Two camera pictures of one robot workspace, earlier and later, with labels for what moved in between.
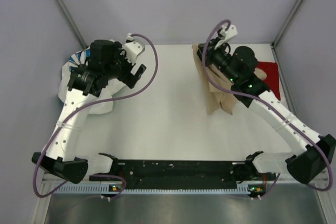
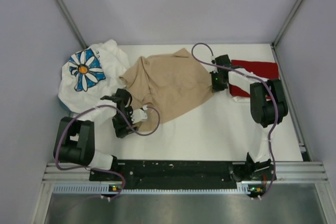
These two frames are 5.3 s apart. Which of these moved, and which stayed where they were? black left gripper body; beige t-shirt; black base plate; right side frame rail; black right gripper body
Moved: beige t-shirt; black left gripper body; black right gripper body
Stayed: black base plate; right side frame rail
